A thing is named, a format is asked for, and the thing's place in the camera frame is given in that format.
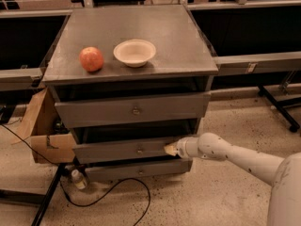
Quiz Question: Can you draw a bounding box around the brown cardboard box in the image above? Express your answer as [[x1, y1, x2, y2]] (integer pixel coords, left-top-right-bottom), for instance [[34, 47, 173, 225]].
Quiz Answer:
[[11, 89, 75, 164]]

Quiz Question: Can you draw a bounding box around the grey rail left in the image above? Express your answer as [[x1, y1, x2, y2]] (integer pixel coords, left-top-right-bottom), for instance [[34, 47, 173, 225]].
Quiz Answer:
[[0, 68, 44, 91]]

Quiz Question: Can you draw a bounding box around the black metal stand leg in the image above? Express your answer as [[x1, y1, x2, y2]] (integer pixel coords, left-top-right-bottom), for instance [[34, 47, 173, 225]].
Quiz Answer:
[[31, 163, 66, 226]]

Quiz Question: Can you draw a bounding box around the grey wooden drawer cabinet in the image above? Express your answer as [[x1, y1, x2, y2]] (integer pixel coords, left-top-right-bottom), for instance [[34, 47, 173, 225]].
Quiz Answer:
[[41, 4, 219, 143]]

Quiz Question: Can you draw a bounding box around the grey top drawer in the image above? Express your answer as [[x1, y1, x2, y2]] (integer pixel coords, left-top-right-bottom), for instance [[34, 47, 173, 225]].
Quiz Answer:
[[55, 92, 211, 128]]

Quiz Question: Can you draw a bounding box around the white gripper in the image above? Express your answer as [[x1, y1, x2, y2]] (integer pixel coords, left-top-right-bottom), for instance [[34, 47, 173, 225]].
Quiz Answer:
[[164, 137, 203, 158]]

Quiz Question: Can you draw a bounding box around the black floor cable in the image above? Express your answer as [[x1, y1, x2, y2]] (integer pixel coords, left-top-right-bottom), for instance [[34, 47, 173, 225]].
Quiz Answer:
[[0, 122, 152, 226]]

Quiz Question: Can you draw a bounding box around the red apple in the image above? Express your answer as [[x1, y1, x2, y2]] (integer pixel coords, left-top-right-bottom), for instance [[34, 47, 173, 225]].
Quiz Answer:
[[79, 47, 104, 73]]

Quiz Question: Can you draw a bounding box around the grey rail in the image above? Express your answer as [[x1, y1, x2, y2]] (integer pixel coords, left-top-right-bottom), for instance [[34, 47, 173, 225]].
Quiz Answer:
[[214, 52, 301, 76], [0, 68, 44, 91]]

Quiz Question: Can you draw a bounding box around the small white bottle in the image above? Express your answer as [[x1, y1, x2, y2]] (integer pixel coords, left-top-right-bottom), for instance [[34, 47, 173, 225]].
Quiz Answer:
[[71, 169, 87, 190]]

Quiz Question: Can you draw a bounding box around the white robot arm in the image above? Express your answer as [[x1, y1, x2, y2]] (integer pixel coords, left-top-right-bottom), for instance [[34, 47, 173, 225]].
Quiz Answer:
[[164, 133, 301, 226]]

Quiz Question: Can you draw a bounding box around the white paper bowl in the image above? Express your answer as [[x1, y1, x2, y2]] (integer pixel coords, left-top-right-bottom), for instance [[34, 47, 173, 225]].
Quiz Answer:
[[113, 40, 156, 68]]

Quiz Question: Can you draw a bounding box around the grey rail right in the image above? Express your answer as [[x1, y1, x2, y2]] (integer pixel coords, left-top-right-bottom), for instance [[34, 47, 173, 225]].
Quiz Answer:
[[214, 52, 301, 76]]

